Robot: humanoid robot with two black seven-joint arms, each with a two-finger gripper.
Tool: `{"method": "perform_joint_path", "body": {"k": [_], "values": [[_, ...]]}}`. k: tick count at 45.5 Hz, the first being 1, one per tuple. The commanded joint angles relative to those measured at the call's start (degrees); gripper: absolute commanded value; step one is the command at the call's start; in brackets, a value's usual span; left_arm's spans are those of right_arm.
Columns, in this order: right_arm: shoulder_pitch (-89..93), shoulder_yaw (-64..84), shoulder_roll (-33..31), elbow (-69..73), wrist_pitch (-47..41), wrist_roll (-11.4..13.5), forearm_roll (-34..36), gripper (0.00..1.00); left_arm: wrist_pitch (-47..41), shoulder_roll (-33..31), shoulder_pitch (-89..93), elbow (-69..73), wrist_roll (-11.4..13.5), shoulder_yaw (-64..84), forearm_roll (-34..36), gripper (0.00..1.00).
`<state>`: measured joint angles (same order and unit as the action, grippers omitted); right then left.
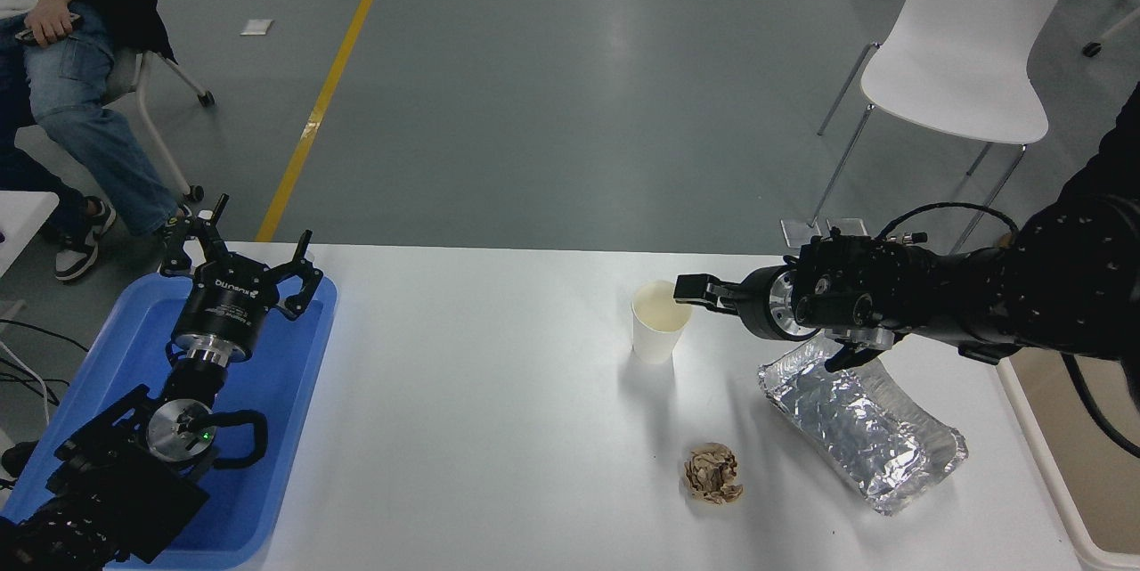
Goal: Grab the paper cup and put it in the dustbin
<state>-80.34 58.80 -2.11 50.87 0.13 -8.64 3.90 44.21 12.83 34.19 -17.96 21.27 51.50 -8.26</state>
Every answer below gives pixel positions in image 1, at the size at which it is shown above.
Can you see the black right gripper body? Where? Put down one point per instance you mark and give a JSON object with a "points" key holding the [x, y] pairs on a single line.
{"points": [[755, 304]]}

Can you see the black phone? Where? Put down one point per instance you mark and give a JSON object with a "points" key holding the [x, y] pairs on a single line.
{"points": [[23, 36]]}

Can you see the white paper cup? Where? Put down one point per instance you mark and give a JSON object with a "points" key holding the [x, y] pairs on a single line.
{"points": [[655, 339]]}

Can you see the seated person's hand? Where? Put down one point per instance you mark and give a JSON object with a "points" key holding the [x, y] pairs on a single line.
{"points": [[50, 26]]}

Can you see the large pale bin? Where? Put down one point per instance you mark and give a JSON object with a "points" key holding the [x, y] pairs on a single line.
{"points": [[1087, 500]]}

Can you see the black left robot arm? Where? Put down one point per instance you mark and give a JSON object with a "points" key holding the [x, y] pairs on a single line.
{"points": [[116, 482]]}

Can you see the silver foil tray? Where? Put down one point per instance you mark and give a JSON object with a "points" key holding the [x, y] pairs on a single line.
{"points": [[855, 428]]}

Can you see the white paper scrap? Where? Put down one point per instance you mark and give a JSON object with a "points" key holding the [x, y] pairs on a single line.
{"points": [[257, 28]]}

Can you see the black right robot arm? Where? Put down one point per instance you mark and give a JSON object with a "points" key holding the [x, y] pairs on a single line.
{"points": [[891, 286]]}

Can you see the clear square floor plate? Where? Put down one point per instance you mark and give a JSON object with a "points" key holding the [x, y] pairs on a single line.
{"points": [[797, 231], [846, 225]]}

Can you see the grey rolling chair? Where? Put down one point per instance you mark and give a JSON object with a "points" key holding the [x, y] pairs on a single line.
{"points": [[169, 99]]}

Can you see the small white table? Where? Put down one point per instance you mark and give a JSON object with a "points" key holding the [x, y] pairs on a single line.
{"points": [[22, 219]]}

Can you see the crumpled tan paper ball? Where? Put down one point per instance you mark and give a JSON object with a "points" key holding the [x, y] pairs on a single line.
{"points": [[712, 473]]}

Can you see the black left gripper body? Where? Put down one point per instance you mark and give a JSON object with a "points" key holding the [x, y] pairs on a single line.
{"points": [[223, 313]]}

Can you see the blue plastic tray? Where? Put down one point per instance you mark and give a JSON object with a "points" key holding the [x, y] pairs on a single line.
{"points": [[285, 393]]}

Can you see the white chair with metal legs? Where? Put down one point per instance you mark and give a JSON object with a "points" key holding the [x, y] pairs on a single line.
{"points": [[962, 63]]}

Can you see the seated person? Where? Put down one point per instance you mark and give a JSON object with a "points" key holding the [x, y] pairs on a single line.
{"points": [[71, 99]]}

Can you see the black rounded foot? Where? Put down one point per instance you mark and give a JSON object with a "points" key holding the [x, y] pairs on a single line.
{"points": [[20, 460]]}

